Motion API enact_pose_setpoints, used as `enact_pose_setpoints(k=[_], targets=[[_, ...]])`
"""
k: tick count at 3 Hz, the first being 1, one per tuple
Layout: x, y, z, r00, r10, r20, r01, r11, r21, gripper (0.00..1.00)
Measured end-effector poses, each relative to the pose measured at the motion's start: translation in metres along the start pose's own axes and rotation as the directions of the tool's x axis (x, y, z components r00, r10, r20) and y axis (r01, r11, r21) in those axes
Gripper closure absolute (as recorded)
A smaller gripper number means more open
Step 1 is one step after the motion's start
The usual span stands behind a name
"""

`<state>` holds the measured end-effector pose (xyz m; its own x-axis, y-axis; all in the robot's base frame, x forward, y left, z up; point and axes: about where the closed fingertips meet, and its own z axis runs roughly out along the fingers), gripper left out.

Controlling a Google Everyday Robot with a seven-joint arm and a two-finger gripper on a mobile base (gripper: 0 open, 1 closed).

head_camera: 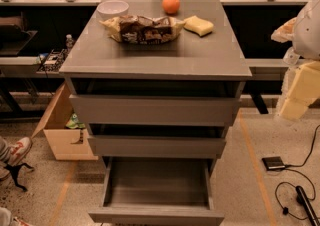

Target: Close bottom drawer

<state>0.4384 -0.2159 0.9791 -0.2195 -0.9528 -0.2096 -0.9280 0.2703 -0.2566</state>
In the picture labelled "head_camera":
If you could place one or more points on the black tripod leg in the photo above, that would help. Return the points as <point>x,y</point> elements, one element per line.
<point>14,172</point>

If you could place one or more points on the clear plastic bottle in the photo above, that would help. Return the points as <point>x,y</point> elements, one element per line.
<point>69,42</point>

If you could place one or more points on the green packet in box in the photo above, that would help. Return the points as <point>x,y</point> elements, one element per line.
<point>74,123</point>

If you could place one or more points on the black handheld device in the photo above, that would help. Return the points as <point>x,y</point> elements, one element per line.
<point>304,201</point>

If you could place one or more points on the yellow sponge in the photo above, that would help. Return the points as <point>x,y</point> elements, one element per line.
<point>199,26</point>

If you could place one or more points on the cardboard box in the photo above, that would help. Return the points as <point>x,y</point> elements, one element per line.
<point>66,143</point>

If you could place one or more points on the red white sneaker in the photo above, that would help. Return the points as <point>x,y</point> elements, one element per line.
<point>19,150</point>

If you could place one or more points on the grey drawer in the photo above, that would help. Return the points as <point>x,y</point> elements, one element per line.
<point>144,102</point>
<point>156,191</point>
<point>156,141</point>

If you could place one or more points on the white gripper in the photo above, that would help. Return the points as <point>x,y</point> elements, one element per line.
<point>309,35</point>

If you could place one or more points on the grey drawer cabinet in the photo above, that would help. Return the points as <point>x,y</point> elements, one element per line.
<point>215,56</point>

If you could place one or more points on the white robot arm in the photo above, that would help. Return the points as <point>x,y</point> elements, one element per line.
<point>304,33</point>

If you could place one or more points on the grey middle drawer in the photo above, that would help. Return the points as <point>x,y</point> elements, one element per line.
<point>156,141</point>

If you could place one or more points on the grey bottom drawer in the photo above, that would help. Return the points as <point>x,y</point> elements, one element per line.
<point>156,191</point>

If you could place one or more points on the grey top drawer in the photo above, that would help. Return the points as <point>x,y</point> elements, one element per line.
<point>144,102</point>

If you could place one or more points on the white bowl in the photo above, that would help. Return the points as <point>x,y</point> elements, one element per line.
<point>112,8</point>

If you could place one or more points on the black foot pedal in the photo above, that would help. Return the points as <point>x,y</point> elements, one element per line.
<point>273,163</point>

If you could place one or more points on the orange fruit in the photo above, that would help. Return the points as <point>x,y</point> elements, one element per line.
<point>171,6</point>

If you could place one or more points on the brown chip bag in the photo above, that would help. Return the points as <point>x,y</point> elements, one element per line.
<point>141,30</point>

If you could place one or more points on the tray of small parts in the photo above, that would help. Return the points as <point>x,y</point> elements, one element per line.
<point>52,62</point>

